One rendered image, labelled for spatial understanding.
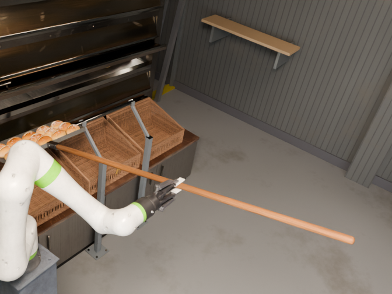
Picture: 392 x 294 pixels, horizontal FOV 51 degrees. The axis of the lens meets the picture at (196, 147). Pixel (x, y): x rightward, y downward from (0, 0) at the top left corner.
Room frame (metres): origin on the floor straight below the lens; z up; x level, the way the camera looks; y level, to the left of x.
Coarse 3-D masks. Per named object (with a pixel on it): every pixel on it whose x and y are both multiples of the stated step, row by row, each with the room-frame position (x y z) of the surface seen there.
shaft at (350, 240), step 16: (96, 160) 1.72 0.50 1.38; (144, 176) 1.55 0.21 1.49; (160, 176) 1.52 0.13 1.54; (192, 192) 1.41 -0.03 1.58; (208, 192) 1.38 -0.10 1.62; (240, 208) 1.29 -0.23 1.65; (256, 208) 1.26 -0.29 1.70; (288, 224) 1.19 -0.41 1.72; (304, 224) 1.16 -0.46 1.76; (352, 240) 1.07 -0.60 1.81
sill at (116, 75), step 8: (144, 64) 3.45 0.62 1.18; (120, 72) 3.19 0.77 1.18; (128, 72) 3.24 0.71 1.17; (136, 72) 3.33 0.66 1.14; (96, 80) 2.96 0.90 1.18; (104, 80) 3.00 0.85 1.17; (112, 80) 3.08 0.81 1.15; (72, 88) 2.76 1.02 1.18; (80, 88) 2.79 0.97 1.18; (88, 88) 2.86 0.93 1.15; (40, 96) 2.54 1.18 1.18; (48, 96) 2.57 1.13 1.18; (56, 96) 2.59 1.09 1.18; (64, 96) 2.66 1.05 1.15; (16, 104) 2.37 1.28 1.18; (24, 104) 2.39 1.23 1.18; (32, 104) 2.42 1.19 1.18; (40, 104) 2.48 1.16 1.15; (0, 112) 2.24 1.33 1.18; (8, 112) 2.26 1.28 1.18; (16, 112) 2.31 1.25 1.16
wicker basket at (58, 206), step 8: (48, 152) 2.40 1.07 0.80; (56, 160) 2.36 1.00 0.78; (0, 168) 2.12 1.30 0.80; (64, 168) 2.31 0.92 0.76; (72, 176) 2.26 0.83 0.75; (80, 184) 2.21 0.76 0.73; (40, 192) 2.18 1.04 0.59; (32, 200) 2.09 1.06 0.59; (40, 200) 2.11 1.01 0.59; (48, 200) 2.12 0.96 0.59; (56, 200) 2.01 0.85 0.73; (32, 208) 2.01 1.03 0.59; (40, 208) 1.90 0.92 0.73; (48, 208) 1.95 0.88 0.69; (56, 208) 2.01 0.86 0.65; (64, 208) 2.07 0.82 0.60; (40, 216) 1.90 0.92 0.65; (48, 216) 1.96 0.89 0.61; (40, 224) 1.89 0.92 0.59
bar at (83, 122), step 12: (120, 108) 2.65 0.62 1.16; (132, 108) 2.76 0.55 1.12; (84, 120) 2.37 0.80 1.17; (144, 132) 2.68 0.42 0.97; (144, 156) 2.65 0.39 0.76; (144, 168) 2.65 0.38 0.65; (144, 180) 2.65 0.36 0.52; (144, 192) 2.67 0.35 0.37; (96, 240) 2.23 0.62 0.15; (96, 252) 2.23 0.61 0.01
